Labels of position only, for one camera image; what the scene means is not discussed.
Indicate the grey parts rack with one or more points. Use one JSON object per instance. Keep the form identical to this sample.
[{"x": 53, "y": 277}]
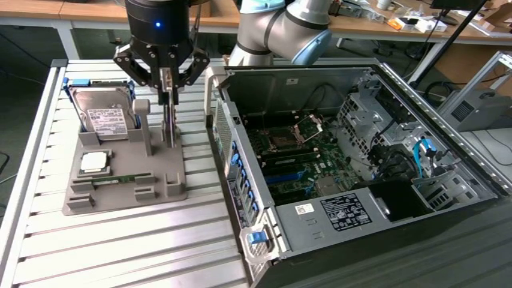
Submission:
[{"x": 120, "y": 198}]

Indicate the CPU socket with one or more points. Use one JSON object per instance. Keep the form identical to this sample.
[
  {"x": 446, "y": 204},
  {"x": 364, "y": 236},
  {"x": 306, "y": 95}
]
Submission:
[{"x": 281, "y": 139}]

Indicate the green motherboard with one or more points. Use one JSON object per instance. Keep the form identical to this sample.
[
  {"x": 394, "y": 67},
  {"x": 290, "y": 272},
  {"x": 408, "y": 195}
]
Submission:
[{"x": 332, "y": 159}]

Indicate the green RAM stick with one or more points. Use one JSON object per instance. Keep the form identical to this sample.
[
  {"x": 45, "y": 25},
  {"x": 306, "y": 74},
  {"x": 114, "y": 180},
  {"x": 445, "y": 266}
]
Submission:
[{"x": 113, "y": 179}]

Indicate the black graphics card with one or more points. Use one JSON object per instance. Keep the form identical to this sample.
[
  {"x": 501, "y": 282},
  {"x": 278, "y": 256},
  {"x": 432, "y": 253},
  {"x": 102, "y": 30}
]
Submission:
[{"x": 172, "y": 126}]

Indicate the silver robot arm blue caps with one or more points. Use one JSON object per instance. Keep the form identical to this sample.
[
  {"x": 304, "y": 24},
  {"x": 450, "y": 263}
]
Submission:
[{"x": 260, "y": 30}]

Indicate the silver hard disk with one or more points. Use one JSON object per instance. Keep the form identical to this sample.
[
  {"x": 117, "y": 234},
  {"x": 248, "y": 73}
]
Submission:
[{"x": 104, "y": 111}]

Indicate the black tripod pole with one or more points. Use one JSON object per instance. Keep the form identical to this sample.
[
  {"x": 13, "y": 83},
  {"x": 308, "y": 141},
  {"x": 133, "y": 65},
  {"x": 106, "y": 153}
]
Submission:
[{"x": 452, "y": 39}]

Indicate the open grey PC case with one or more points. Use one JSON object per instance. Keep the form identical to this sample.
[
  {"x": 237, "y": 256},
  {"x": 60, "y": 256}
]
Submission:
[{"x": 400, "y": 258}]

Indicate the hard disk drive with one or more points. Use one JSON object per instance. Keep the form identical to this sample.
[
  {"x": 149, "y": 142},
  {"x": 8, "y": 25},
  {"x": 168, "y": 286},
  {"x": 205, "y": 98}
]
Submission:
[{"x": 81, "y": 82}]

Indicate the wooden desk white legs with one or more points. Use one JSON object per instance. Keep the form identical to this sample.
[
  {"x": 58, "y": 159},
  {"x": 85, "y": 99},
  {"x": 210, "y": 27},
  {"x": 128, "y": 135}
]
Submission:
[{"x": 100, "y": 12}]

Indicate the aluminium frame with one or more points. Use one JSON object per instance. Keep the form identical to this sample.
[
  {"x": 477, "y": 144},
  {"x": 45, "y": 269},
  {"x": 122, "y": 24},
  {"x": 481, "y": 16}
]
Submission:
[{"x": 493, "y": 64}]

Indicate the grey metal disk bay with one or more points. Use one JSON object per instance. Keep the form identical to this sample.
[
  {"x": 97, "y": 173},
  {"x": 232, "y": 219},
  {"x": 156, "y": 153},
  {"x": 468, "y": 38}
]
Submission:
[{"x": 444, "y": 189}]

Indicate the orange box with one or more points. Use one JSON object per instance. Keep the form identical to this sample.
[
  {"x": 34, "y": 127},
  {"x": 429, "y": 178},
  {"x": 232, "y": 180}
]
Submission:
[{"x": 396, "y": 23}]

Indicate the blue case latch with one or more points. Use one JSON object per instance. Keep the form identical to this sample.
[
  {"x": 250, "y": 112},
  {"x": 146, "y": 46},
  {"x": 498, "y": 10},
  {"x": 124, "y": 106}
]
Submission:
[{"x": 256, "y": 238}]

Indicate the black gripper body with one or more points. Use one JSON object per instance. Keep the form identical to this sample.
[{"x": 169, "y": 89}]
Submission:
[{"x": 160, "y": 18}]

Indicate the cluttered wooden desk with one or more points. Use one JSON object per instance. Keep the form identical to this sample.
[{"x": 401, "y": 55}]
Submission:
[{"x": 476, "y": 34}]

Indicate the grey chipset heatsink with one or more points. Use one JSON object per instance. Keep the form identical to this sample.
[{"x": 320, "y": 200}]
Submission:
[{"x": 329, "y": 185}]

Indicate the perforated metal drive cage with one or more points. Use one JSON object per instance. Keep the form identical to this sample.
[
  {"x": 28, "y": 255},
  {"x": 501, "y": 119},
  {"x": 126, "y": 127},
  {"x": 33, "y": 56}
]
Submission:
[{"x": 356, "y": 120}]

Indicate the silver CPU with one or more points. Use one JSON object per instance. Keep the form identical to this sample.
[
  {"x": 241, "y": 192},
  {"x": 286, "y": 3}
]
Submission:
[{"x": 94, "y": 163}]

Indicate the grey computer tower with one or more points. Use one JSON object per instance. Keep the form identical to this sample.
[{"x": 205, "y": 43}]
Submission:
[{"x": 484, "y": 111}]

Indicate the white cup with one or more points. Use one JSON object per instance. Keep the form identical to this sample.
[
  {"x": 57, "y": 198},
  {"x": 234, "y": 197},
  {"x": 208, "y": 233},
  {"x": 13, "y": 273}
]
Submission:
[{"x": 384, "y": 3}]

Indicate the grey power supply unit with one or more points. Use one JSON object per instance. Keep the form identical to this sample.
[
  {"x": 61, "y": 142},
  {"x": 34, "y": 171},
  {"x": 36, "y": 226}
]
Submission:
[{"x": 304, "y": 228}]

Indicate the metal socket cover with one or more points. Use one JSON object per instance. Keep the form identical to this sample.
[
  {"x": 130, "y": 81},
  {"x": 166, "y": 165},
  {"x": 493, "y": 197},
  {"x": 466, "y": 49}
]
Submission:
[{"x": 309, "y": 127}]

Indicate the black monitor stand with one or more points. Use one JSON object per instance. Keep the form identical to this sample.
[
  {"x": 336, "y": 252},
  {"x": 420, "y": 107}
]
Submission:
[{"x": 448, "y": 19}]

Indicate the black RAM stick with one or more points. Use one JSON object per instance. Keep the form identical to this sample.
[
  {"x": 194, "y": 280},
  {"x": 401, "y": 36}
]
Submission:
[{"x": 288, "y": 160}]

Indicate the grey metal drive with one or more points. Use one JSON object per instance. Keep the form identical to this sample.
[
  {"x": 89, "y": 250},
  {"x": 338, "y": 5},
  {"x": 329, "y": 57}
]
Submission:
[{"x": 352, "y": 9}]

